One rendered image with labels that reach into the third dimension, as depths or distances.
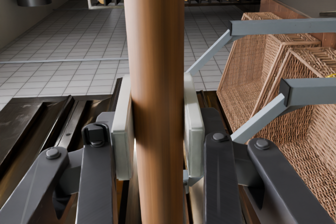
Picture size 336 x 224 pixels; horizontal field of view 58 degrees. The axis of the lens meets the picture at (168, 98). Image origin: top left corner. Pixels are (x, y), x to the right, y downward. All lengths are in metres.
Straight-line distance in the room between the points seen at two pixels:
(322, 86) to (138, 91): 0.51
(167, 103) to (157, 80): 0.01
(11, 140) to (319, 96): 1.39
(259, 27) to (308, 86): 0.48
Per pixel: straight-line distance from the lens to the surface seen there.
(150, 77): 0.15
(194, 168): 0.16
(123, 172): 0.16
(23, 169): 1.43
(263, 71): 1.84
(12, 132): 1.73
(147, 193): 0.20
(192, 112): 0.15
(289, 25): 1.10
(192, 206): 1.19
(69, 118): 1.71
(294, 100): 0.63
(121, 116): 0.15
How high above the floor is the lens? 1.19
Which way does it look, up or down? 2 degrees down
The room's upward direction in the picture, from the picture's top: 92 degrees counter-clockwise
